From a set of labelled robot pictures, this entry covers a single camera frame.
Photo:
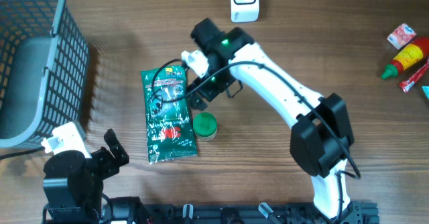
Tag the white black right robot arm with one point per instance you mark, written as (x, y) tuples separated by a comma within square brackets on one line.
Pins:
[(321, 133)]

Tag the light teal small packet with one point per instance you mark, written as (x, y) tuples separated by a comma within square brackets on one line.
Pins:
[(426, 91)]

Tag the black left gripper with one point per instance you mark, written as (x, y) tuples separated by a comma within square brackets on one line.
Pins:
[(111, 165)]

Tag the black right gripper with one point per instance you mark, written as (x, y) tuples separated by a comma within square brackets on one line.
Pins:
[(208, 91)]

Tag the red sauce bottle green cap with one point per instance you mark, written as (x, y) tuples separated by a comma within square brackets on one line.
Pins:
[(411, 54)]

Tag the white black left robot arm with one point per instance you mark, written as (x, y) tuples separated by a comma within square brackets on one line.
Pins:
[(74, 187)]

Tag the green foil snack bag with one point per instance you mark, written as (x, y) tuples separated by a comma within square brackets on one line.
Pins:
[(168, 124)]

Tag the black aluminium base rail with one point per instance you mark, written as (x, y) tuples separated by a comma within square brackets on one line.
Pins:
[(299, 213)]

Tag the red stick sachet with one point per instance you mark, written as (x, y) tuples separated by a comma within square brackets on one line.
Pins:
[(406, 85)]

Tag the grey plastic mesh basket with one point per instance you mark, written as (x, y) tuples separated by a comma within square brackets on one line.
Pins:
[(44, 66)]

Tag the green lid clear jar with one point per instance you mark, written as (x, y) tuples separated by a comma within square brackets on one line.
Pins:
[(205, 126)]

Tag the white barcode scanner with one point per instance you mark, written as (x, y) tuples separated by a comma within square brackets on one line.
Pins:
[(243, 11)]

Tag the red white tissue packet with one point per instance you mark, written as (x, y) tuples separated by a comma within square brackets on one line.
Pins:
[(401, 36)]

